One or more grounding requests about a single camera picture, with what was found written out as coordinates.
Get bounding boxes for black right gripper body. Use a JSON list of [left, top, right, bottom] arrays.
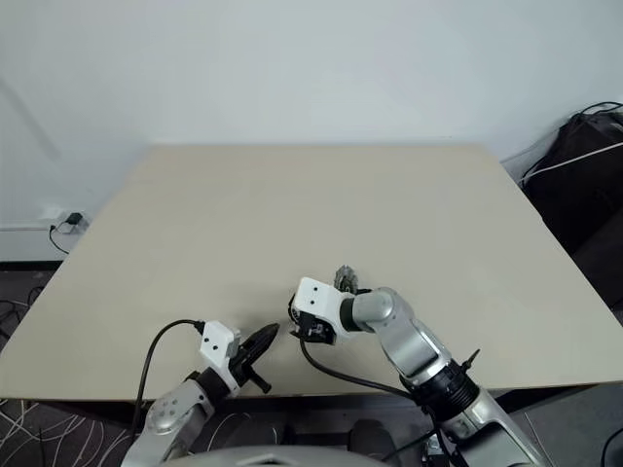
[[290, 310, 338, 346]]

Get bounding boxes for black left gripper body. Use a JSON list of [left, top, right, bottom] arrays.
[[227, 340, 270, 394]]

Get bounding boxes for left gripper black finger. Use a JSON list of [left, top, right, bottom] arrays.
[[241, 322, 281, 352], [245, 330, 280, 365]]

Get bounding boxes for round grey motor lid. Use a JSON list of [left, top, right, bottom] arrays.
[[334, 264, 363, 295]]

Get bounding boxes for black bag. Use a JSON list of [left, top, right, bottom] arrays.
[[521, 110, 623, 313]]

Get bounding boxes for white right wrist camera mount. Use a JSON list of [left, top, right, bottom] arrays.
[[295, 276, 352, 342]]

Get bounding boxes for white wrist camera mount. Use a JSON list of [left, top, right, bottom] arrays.
[[295, 276, 352, 342], [199, 320, 243, 396]]

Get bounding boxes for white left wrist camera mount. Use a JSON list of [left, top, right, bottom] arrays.
[[199, 320, 243, 396]]

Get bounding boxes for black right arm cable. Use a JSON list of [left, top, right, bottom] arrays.
[[298, 337, 461, 467]]

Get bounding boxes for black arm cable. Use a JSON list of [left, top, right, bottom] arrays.
[[132, 318, 206, 435], [298, 337, 461, 467]]

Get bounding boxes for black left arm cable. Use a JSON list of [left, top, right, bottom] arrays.
[[132, 318, 206, 435]]

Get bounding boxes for black adapter cable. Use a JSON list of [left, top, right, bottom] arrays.
[[48, 220, 73, 255]]

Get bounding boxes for tangled floor cables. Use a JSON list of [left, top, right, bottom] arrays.
[[0, 285, 46, 352]]

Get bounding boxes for white wall power strip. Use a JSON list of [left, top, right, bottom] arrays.
[[40, 205, 92, 233]]

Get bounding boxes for white cable on bag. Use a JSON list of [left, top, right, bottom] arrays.
[[517, 142, 623, 185]]

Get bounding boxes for black floor cable loop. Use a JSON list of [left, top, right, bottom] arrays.
[[600, 426, 623, 467]]

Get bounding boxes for thin black cable over bag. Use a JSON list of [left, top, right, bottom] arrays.
[[579, 100, 623, 119]]

